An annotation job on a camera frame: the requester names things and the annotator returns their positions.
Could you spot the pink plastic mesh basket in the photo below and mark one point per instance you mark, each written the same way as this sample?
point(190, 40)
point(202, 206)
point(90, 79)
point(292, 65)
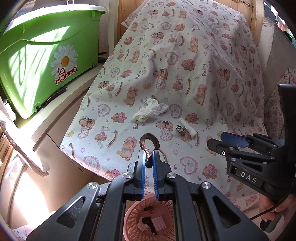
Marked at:
point(134, 229)

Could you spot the black clip in basket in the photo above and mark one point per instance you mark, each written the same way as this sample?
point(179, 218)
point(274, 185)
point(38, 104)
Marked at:
point(147, 221)

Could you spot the foil candy wrapper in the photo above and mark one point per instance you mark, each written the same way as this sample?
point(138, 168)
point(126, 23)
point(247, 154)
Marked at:
point(181, 130)

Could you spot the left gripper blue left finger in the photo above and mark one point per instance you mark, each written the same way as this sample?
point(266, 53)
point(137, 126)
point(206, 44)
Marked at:
point(139, 175)

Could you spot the green plastic La Mamma tub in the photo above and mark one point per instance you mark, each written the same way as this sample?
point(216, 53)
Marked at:
point(43, 50)

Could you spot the pink checkered paper box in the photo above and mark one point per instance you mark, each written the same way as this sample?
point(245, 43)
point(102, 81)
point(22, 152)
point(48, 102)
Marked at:
point(159, 223)

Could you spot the right human hand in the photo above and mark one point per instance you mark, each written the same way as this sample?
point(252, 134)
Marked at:
point(288, 206)

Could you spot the teddy bear print bedsheet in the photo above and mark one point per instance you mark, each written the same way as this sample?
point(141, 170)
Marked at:
point(197, 57)

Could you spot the cream white cabinet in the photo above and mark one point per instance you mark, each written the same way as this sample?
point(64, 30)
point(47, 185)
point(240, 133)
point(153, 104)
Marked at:
point(26, 196)

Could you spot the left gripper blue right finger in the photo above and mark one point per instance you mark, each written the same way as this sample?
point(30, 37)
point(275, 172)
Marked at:
point(159, 172)

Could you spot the white tissue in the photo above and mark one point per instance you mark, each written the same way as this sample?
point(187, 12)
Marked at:
point(152, 110)

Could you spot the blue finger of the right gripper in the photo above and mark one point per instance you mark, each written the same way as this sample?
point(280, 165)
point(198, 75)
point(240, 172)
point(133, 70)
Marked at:
point(234, 140)
point(216, 147)

